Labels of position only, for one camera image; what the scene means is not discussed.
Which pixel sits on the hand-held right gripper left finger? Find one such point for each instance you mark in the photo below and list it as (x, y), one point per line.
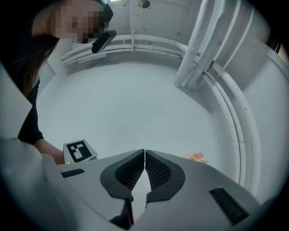
(90, 180)

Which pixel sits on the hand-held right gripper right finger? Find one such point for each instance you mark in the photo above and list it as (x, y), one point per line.
(198, 180)

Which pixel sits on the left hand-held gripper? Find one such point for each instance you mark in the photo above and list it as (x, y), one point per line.
(79, 151)

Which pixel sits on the person's left forearm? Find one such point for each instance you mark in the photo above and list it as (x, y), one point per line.
(50, 151)

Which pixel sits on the pink flowers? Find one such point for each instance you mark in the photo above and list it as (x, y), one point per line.
(195, 156)

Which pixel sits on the person's black printed t-shirt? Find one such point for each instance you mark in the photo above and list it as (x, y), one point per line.
(31, 121)

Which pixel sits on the white curved conduit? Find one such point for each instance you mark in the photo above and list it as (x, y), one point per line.
(241, 126)

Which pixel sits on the white ceiling pipes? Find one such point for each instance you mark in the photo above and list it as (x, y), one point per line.
(122, 48)

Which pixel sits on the person's head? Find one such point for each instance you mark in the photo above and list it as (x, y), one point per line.
(76, 20)

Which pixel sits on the round ceiling lamp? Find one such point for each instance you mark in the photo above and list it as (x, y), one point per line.
(144, 3)

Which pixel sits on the black head-mounted camera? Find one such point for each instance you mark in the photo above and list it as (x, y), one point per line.
(103, 41)

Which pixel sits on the white insulated ceiling duct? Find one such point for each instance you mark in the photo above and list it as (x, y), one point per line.
(198, 42)

